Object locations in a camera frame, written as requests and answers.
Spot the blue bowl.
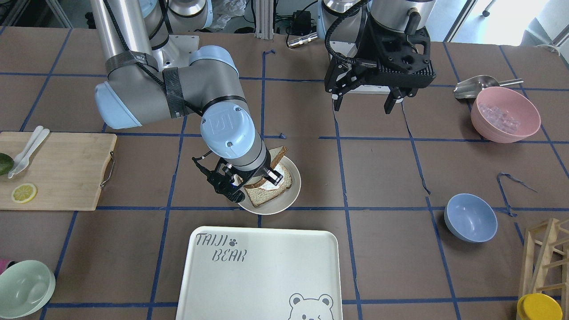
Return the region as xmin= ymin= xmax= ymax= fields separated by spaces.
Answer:
xmin=444 ymin=194 xmax=498 ymax=243

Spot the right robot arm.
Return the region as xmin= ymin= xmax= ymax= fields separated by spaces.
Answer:
xmin=91 ymin=0 xmax=283 ymax=203

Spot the bread slice on plate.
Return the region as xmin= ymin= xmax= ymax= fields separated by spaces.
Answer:
xmin=244 ymin=166 xmax=293 ymax=208

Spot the cream round plate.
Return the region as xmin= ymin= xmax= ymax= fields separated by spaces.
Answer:
xmin=238 ymin=156 xmax=301 ymax=215

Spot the green bowl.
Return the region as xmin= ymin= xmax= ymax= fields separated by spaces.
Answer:
xmin=0 ymin=260 xmax=56 ymax=319

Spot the ice cubes pile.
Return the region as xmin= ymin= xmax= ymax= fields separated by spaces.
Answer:
xmin=478 ymin=104 xmax=520 ymax=134

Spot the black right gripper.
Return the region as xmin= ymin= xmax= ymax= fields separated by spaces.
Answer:
xmin=192 ymin=153 xmax=285 ymax=203

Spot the wooden cup rack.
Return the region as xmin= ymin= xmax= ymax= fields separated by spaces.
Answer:
xmin=518 ymin=218 xmax=569 ymax=312

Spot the white plastic fork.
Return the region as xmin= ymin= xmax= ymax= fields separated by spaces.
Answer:
xmin=8 ymin=127 xmax=50 ymax=178

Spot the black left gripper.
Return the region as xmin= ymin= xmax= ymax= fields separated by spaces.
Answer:
xmin=324 ymin=24 xmax=437 ymax=115

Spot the fried egg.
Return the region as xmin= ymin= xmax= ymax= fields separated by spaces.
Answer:
xmin=260 ymin=163 xmax=285 ymax=191

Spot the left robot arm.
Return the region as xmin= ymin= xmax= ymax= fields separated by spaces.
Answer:
xmin=317 ymin=0 xmax=436 ymax=114

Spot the yellow cup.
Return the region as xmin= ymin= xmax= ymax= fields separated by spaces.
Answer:
xmin=516 ymin=293 xmax=563 ymax=320

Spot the pink bowl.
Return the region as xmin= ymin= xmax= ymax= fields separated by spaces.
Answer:
xmin=471 ymin=87 xmax=542 ymax=143

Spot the bread slice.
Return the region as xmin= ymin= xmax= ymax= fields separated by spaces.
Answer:
xmin=244 ymin=146 xmax=288 ymax=189
xmin=244 ymin=166 xmax=293 ymax=208

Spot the pink cup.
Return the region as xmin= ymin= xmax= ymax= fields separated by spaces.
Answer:
xmin=0 ymin=259 xmax=18 ymax=275

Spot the white plastic spoon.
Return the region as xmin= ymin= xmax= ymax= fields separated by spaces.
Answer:
xmin=8 ymin=126 xmax=44 ymax=179

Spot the cream bear tray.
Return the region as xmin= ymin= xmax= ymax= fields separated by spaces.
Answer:
xmin=176 ymin=226 xmax=343 ymax=320

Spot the wooden cutting board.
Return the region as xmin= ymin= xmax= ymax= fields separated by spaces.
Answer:
xmin=0 ymin=132 xmax=117 ymax=211

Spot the metal scoop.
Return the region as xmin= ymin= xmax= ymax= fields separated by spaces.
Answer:
xmin=453 ymin=75 xmax=524 ymax=100

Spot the lemon slice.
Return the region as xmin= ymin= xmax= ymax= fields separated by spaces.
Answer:
xmin=12 ymin=184 xmax=37 ymax=204

